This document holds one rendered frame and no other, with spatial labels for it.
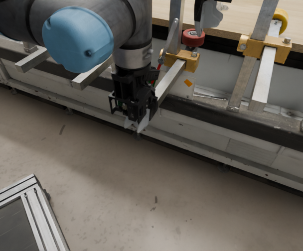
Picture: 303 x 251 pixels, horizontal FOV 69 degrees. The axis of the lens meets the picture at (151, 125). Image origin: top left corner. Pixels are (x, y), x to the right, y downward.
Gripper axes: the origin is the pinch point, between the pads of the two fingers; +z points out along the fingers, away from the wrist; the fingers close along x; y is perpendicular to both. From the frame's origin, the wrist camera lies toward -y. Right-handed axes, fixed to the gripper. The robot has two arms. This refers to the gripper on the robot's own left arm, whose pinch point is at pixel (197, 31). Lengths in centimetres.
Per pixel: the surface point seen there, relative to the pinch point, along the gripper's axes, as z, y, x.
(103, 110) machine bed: 84, -69, 35
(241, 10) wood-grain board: 11, 5, 53
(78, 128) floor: 101, -87, 24
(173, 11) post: 0.0, -10.6, 10.0
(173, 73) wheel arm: 14.6, -5.8, 0.2
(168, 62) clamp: 16.9, -11.1, 9.2
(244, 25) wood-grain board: 10.7, 8.9, 36.9
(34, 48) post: 29, -84, 12
